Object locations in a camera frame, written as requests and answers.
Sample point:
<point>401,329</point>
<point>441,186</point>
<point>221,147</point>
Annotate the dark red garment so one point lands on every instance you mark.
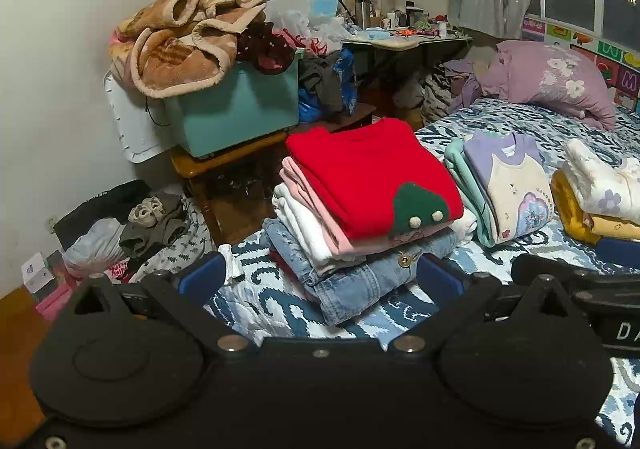
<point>265,49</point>

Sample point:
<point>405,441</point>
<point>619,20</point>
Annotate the small white box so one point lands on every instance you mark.
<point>36,274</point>

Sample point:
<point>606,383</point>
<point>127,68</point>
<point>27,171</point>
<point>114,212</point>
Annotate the dark desk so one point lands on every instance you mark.
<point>440,45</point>

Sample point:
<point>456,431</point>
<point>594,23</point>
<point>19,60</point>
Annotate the purple floral pillow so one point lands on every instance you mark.
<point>550,74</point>

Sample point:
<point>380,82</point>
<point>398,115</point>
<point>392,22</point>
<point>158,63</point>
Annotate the mustard yellow folded garment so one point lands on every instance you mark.
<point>567,209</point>

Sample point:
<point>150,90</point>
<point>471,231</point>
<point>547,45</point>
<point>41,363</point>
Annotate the mint green folded garment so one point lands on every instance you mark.
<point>467,184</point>

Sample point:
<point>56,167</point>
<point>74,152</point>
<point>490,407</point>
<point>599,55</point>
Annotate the white floral folded garment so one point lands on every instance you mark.
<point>595,179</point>

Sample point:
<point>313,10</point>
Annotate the white plastic bag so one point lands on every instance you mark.
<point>95,246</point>

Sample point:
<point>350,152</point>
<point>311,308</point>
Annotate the red sweater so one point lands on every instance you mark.
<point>365,169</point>

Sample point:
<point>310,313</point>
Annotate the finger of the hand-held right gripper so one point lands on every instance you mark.
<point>620,246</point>
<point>600,281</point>

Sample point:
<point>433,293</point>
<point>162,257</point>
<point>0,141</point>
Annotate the purple cream printed shirt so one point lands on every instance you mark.
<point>510,184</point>

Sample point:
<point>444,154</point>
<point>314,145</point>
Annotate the colourful alphabet foam mat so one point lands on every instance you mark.
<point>607,54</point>

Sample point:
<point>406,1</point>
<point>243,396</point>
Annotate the brown fleece blanket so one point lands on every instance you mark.
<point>175,54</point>

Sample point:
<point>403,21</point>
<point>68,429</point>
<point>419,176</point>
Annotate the grey green garment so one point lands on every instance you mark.
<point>320,79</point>

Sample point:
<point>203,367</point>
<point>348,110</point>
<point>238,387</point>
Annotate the pink folded garment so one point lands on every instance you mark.
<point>320,224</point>

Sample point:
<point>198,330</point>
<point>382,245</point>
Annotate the clear plastic bags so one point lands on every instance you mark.
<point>325,34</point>

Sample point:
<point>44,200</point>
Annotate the blue patterned bedspread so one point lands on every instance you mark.
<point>505,124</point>

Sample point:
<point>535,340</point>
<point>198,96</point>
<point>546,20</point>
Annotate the silver thermos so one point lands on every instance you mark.
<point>362,11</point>

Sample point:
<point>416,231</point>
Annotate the small white cloth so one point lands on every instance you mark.
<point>231,264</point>

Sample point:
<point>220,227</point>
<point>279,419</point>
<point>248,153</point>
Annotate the black bag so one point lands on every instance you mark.
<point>95,209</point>

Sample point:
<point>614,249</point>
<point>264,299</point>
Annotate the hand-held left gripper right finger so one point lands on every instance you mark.
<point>440,276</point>

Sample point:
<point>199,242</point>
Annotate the grey crumpled clothes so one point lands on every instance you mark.
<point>160,229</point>

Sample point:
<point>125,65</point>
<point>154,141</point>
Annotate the blue plastic bag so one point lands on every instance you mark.
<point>345,74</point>

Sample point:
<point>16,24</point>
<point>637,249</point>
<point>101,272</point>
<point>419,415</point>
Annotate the light blue packet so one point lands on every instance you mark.
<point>324,4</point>

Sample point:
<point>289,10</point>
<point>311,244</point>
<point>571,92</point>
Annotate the grey patterned cloth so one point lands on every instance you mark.
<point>440,94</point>

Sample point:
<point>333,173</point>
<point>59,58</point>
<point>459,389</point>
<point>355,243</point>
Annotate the pink floor item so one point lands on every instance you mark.
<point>52,304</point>

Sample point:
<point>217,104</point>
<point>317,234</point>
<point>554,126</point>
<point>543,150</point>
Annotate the pile of clothes on floor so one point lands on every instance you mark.
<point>195,239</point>

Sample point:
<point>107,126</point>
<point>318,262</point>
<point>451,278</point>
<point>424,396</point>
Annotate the tan folded garment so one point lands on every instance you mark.
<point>615,225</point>

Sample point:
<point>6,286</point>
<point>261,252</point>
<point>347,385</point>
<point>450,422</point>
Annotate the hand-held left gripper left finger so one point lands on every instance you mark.
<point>202,274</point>

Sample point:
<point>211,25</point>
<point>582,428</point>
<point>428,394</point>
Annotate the white plastic lid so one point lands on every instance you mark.
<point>130,124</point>

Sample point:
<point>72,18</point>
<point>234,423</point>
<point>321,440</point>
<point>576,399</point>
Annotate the wooden stool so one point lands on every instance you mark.
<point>225,164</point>

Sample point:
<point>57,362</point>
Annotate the teal storage box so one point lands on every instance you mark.
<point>235,109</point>

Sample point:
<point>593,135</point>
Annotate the blue denim jeans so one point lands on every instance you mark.
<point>350,289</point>

